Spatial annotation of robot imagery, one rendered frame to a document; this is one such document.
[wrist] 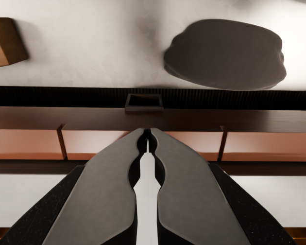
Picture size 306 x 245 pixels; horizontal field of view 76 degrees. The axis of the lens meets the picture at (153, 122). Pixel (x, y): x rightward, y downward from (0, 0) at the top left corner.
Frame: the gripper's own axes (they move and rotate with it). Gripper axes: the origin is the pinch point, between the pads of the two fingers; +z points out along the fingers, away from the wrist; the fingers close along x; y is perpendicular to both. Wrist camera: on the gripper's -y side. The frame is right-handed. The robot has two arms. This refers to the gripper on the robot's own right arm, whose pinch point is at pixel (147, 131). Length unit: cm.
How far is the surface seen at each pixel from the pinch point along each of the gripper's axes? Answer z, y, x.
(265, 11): 22.0, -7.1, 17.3
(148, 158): 5.4, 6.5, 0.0
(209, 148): 7.4, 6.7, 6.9
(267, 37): 19.7, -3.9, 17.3
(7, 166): 6.8, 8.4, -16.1
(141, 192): 5.3, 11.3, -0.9
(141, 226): 5.3, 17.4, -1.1
